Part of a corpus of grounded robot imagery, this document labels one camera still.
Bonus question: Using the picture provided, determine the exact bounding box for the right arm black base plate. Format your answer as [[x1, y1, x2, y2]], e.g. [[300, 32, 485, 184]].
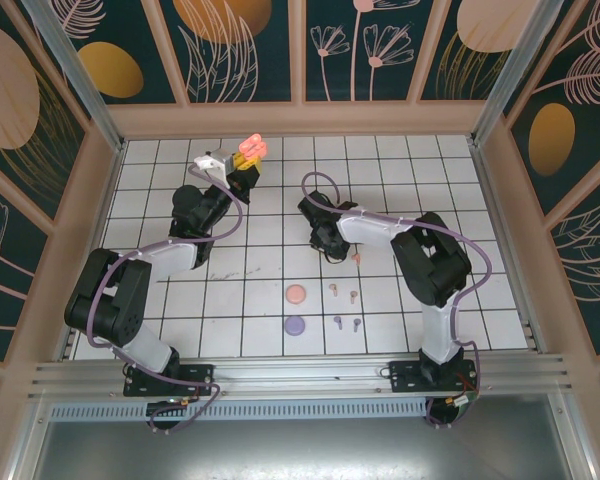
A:
[[388, 359, 481, 394]]

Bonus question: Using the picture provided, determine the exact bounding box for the aluminium mounting rail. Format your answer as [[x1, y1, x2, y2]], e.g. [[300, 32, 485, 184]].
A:
[[27, 353, 574, 401]]

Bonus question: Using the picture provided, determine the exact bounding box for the aluminium corner post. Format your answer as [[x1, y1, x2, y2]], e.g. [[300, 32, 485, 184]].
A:
[[22, 0, 127, 154], [469, 0, 561, 149]]

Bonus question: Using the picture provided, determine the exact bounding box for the grey slotted cable duct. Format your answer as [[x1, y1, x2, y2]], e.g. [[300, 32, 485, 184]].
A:
[[49, 402, 431, 422]]

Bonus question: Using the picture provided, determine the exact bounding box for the aluminium table side rail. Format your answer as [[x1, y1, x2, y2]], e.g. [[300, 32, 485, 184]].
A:
[[467, 139, 544, 354], [54, 139, 127, 362]]

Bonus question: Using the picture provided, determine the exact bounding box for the orange rectangular earbud case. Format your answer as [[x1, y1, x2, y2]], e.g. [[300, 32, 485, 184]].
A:
[[238, 133, 268, 158]]

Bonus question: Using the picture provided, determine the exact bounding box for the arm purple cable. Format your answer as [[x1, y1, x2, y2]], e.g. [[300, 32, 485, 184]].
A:
[[301, 171, 494, 431], [87, 164, 244, 435]]

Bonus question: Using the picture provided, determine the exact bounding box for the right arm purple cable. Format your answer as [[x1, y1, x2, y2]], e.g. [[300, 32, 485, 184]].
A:
[[301, 171, 494, 431]]

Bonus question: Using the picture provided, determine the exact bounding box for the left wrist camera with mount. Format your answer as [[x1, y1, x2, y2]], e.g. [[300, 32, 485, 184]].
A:
[[193, 148, 234, 177]]

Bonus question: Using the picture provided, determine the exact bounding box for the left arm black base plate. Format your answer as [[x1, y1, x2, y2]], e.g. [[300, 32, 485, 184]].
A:
[[123, 363, 216, 398]]

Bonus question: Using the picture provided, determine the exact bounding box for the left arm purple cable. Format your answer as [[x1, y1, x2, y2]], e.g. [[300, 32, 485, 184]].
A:
[[87, 164, 244, 435]]

